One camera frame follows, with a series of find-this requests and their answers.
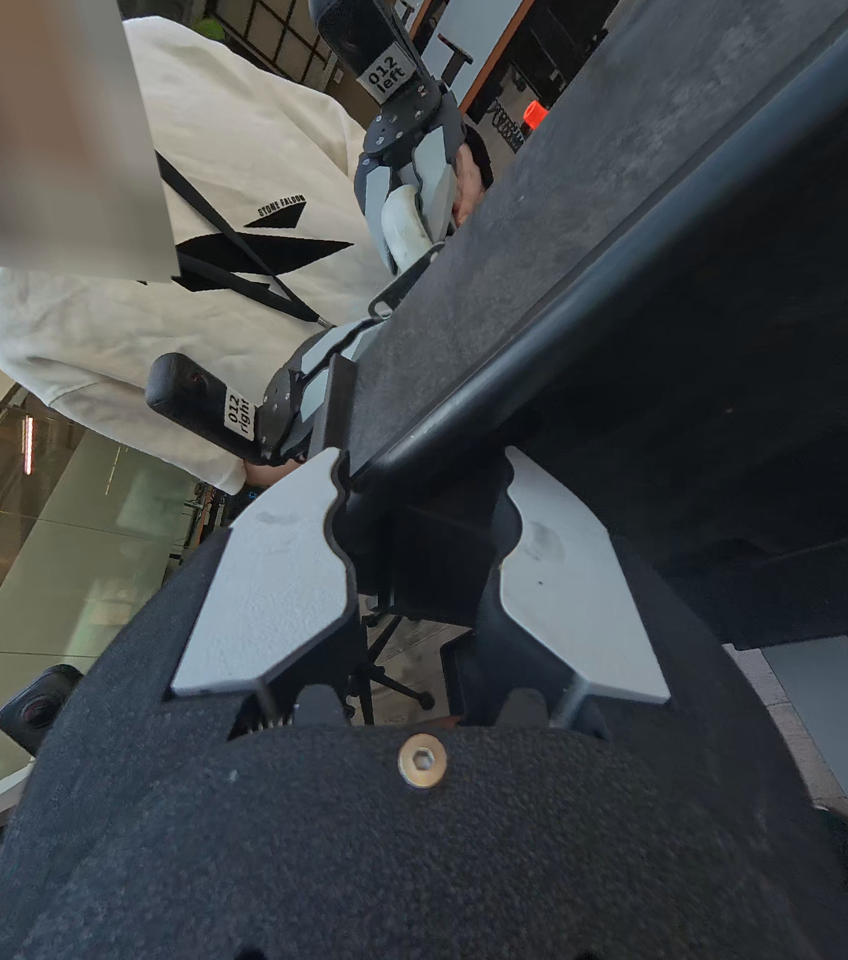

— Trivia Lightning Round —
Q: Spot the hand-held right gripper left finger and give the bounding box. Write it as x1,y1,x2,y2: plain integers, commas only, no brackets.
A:
169,447,359,725

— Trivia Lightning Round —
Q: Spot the black chair seat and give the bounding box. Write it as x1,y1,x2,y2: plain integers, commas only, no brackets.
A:
352,75,848,654

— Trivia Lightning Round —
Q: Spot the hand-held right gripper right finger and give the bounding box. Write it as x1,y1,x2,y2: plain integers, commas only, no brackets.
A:
478,447,672,727

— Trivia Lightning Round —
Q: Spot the black framed window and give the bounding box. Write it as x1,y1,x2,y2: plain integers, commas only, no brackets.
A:
210,0,346,95

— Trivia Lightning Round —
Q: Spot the white desk with wooden edge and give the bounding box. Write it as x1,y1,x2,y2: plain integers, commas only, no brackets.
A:
418,0,539,114

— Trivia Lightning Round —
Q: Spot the black chair base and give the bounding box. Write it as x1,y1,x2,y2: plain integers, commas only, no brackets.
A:
347,611,437,727

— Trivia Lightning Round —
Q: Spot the white handle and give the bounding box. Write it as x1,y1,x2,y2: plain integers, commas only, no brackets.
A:
381,186,446,275

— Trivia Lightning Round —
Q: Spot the metal wrench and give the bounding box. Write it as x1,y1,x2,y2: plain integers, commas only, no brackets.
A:
367,241,446,320

